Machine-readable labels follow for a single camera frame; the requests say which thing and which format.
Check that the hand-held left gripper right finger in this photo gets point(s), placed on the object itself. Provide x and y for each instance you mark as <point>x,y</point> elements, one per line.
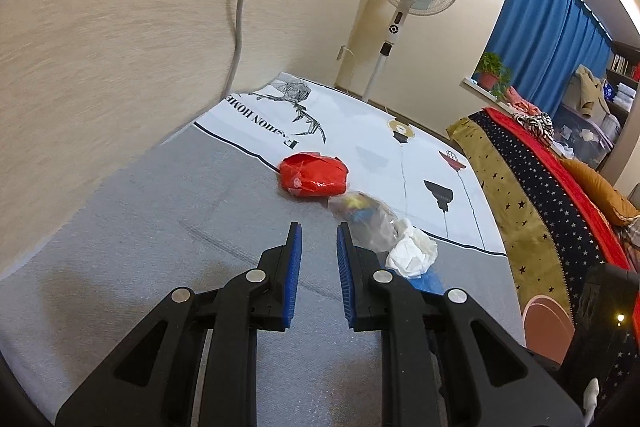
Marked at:
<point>346,277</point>

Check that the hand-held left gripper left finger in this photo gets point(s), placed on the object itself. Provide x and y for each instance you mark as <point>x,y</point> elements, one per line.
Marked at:
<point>292,277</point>

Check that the pink plastic bin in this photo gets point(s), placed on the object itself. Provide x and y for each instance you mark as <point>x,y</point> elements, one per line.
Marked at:
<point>547,329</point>

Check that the clear plastic wrapper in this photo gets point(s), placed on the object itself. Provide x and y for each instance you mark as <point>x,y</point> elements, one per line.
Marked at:
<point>370,217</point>

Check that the red plastic bag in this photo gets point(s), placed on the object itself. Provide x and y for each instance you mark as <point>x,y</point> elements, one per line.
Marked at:
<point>312,174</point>

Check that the white crumpled tissue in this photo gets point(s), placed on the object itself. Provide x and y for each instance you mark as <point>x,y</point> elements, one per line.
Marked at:
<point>410,252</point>

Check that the blue plastic scrap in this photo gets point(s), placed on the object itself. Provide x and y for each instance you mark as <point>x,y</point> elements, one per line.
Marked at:
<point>429,283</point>

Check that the plaid pillow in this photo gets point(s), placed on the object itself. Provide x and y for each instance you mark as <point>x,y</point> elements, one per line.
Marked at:
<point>631,242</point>

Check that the grey printed bed sheet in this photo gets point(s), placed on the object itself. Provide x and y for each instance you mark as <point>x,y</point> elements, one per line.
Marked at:
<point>150,232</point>

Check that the orange pillow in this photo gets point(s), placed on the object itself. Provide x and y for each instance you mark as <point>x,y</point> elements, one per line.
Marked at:
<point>595,187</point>

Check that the star patterned quilt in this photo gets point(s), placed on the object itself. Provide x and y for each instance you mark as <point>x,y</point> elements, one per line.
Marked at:
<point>525,207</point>

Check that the clear plastic storage box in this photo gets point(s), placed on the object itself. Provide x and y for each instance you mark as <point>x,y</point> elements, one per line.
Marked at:
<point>582,137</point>

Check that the black white striped cloth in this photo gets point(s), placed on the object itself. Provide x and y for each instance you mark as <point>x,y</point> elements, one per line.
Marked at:
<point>535,127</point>

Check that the pink cloth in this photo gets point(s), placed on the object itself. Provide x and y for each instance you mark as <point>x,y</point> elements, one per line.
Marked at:
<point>520,102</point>

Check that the potted green plant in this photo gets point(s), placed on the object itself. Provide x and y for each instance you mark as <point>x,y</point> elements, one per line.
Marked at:
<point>490,74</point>

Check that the beige coat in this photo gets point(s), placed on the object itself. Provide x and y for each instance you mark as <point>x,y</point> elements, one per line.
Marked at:
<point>590,89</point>

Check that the bookshelf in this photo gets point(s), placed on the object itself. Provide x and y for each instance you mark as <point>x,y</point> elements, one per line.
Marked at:
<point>625,77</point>

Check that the blue curtain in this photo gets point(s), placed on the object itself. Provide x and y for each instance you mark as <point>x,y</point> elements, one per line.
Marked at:
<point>545,22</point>

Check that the white wall outlet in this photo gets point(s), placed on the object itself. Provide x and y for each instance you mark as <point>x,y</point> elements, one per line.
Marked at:
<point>341,53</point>

